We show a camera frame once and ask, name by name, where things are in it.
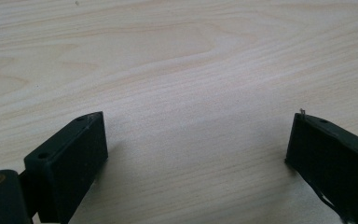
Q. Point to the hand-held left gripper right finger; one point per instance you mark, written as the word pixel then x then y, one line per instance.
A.
pixel 332 155

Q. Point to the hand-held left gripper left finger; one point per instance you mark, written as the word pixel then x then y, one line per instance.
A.
pixel 68 155

